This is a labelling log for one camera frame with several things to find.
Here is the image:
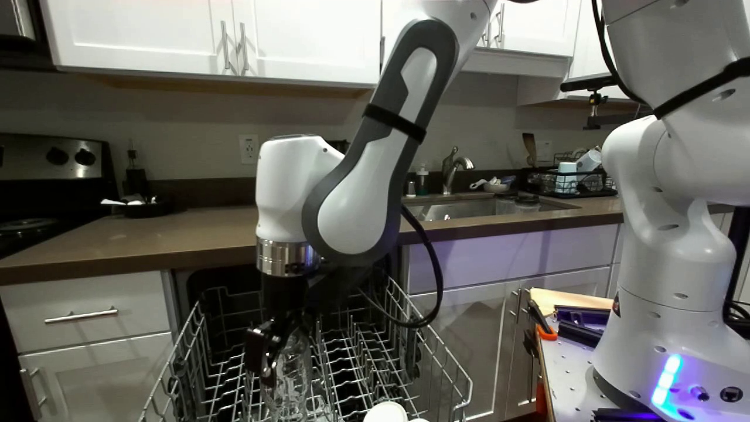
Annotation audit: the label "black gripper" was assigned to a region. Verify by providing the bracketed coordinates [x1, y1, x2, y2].
[244, 273, 318, 385]

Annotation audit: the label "clear glass jar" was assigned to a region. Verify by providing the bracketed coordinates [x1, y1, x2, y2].
[270, 330, 315, 396]

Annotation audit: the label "metal dishwasher rack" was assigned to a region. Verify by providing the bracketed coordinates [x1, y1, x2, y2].
[171, 261, 408, 422]

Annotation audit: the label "black dish drying rack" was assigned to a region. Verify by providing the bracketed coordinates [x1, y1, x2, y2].
[519, 159, 621, 196]

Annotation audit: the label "white cup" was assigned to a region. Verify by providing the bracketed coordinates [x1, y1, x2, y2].
[360, 399, 411, 422]

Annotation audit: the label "grey lower cabinet door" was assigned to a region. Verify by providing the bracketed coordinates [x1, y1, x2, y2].
[15, 332, 178, 422]

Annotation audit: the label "black counter tray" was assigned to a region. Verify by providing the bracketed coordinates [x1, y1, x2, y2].
[97, 195, 178, 221]

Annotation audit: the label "dark bottle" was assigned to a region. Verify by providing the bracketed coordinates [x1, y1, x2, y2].
[121, 148, 151, 201]

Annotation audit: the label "grey lower cabinet block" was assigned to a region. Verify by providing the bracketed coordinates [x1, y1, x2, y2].
[400, 222, 626, 422]

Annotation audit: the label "steel kitchen sink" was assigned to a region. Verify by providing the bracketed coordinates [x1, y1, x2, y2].
[400, 193, 581, 226]

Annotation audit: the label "chrome faucet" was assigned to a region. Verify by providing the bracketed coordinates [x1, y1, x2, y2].
[438, 148, 476, 196]

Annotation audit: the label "black steel stove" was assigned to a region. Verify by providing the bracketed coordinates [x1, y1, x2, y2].
[0, 131, 119, 261]

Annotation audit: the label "grey robot table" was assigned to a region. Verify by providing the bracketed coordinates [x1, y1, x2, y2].
[533, 312, 750, 422]

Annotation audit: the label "wooden board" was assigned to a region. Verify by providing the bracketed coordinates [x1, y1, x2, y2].
[528, 287, 617, 319]

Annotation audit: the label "black clamp tools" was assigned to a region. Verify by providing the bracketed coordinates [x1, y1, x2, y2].
[552, 304, 617, 346]

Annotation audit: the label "grey wire dishwasher rack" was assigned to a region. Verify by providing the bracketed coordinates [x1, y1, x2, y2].
[138, 276, 476, 422]

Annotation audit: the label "white wall outlet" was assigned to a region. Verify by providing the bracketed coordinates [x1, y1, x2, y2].
[236, 131, 263, 169]

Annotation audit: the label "grey drawer with handle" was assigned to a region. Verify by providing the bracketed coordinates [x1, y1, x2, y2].
[0, 270, 172, 357]

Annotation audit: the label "orange handled tool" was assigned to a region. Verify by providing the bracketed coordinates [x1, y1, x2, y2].
[522, 295, 559, 345]

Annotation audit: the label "black bar-shaped camera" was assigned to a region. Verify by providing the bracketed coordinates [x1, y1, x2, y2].
[559, 70, 621, 131]

